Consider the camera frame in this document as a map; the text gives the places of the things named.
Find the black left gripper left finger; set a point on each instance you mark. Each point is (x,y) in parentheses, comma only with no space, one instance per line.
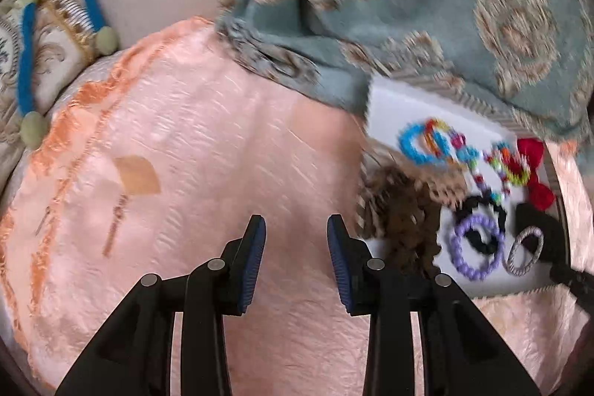
(131,353)

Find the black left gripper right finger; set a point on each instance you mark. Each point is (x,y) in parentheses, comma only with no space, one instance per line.
(422,332)

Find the red velvet bow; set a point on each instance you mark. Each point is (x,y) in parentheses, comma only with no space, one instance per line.
(524,165)

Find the silver oval bangle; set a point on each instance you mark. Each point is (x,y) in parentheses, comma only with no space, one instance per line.
(521,260)

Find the black hair bow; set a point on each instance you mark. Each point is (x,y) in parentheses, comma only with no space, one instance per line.
(554,248)

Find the leopard print scrunchie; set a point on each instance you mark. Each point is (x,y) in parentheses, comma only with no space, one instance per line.
(399,204)

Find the white striped-edge tray box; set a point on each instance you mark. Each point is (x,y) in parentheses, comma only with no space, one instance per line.
(392,107)

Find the peach satin bedspread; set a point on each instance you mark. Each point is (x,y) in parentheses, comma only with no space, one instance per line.
(157,156)

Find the cream embroidered pillow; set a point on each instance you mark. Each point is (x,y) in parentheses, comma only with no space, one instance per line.
(63,46)

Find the teal damask blanket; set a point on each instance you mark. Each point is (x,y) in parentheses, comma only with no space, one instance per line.
(529,61)

